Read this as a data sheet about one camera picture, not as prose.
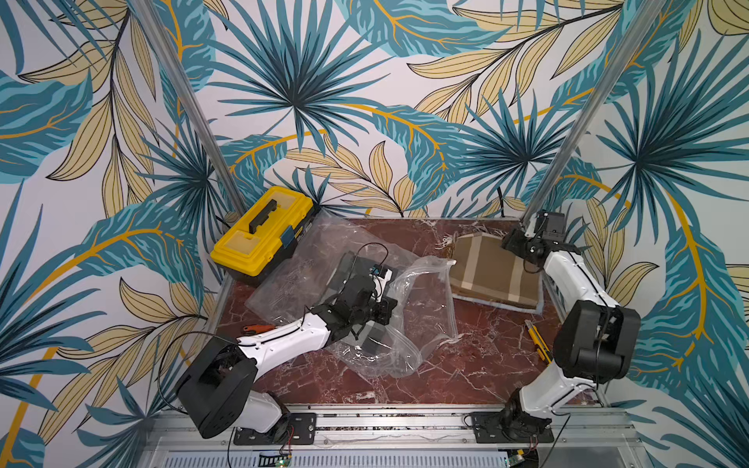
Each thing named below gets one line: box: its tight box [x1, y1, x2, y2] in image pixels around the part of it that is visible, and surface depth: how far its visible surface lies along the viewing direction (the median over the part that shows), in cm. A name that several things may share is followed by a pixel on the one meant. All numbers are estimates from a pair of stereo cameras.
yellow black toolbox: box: [210, 186, 315, 288], surface depth 93 cm
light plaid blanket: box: [451, 280, 546, 315], surface depth 96 cm
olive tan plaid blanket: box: [449, 232, 542, 309], surface depth 97 cm
